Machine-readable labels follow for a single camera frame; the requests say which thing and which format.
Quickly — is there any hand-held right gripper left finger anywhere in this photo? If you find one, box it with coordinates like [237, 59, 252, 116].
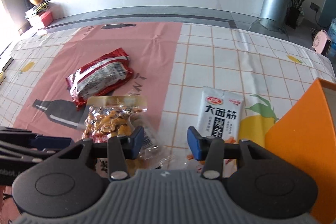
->
[46, 126, 145, 181]

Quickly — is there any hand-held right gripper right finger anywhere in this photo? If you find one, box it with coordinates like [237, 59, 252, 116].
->
[187, 126, 271, 179]

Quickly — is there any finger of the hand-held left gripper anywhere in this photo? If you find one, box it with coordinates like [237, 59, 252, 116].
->
[0, 127, 72, 149]
[0, 142, 62, 163]

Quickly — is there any clear peanut snack packet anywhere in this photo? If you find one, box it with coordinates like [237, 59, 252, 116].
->
[82, 95, 164, 162]

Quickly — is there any white snack packet black print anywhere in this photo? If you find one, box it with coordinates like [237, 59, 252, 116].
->
[196, 86, 245, 162]

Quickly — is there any orange cardboard box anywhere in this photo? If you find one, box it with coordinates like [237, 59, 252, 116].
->
[265, 78, 336, 224]

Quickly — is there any red snack packet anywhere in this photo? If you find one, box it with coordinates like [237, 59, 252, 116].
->
[66, 48, 134, 112]

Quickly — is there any pink checked tablecloth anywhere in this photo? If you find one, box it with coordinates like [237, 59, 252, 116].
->
[0, 21, 336, 224]

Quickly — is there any red gift box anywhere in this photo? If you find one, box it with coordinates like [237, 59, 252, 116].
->
[26, 9, 54, 28]

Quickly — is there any silver trash can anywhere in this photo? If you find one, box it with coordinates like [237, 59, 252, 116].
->
[259, 0, 289, 28]

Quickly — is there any pink space heater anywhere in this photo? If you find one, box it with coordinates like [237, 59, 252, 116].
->
[312, 30, 333, 57]

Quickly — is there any blue water jug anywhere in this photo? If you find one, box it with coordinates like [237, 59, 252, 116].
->
[327, 18, 336, 46]

